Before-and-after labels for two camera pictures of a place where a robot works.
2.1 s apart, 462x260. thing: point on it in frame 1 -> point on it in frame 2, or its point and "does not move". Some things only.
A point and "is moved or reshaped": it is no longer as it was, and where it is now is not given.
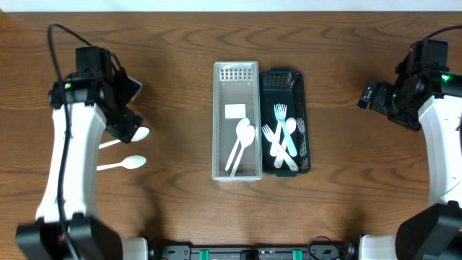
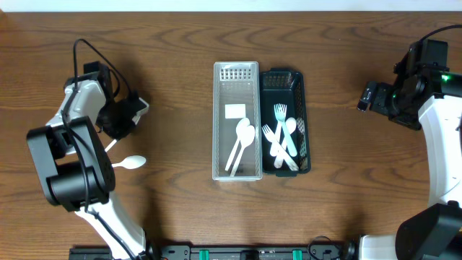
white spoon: (140, 134) is moved or reshaped
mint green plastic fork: (280, 112) does not move
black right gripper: (378, 103) does not move
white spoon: (131, 162) does not move
